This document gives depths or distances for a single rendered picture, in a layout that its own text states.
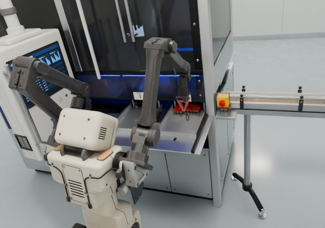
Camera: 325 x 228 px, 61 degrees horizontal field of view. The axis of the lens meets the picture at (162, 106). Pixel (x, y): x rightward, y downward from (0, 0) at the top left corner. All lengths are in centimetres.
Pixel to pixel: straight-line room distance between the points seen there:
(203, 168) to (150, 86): 123
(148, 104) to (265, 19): 539
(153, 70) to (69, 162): 48
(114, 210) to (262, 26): 553
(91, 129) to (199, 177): 136
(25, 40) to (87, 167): 102
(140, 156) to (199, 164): 116
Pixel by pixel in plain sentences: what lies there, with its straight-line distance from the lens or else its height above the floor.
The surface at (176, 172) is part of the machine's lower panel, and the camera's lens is 230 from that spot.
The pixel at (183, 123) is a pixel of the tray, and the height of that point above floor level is 88.
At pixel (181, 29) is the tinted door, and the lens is 170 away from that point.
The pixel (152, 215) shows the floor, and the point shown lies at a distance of 247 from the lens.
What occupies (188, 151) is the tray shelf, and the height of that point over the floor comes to 88.
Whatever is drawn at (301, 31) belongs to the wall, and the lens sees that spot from 643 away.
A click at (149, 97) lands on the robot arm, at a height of 139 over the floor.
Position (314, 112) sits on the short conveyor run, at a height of 88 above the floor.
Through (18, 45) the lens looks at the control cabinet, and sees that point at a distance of 182.
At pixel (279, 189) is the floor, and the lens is 264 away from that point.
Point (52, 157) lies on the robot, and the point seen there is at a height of 123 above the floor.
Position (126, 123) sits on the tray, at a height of 88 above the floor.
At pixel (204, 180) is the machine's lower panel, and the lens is 228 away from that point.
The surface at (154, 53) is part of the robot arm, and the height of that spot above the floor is 154.
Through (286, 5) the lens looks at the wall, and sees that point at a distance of 628.
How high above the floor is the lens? 187
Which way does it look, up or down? 28 degrees down
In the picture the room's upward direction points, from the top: 9 degrees counter-clockwise
